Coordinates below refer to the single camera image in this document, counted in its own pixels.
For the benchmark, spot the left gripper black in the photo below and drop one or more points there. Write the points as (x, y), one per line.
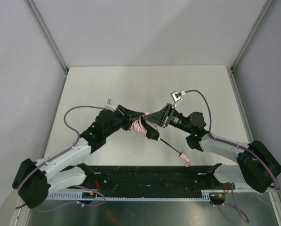
(122, 117)

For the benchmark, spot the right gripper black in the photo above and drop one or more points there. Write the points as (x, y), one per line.
(167, 115)

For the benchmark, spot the pink folding umbrella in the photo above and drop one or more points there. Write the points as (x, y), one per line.
(150, 131)

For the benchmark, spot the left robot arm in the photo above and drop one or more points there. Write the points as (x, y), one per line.
(36, 180)

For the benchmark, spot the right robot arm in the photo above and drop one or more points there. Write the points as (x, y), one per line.
(202, 140)

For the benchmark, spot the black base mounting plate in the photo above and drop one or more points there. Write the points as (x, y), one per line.
(153, 181)

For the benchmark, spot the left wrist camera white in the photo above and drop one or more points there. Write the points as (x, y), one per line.
(109, 103)

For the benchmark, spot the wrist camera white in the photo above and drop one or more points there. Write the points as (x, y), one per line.
(109, 103)
(177, 97)

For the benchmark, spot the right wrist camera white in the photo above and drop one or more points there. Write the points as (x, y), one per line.
(177, 97)

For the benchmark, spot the grey cable duct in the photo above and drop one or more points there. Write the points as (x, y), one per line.
(80, 195)

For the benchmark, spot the left aluminium frame post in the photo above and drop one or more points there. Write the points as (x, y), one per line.
(46, 34)

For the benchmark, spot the aluminium frame post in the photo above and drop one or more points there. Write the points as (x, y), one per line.
(259, 22)
(46, 34)

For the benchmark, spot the right aluminium frame post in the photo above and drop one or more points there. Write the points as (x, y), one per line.
(259, 22)

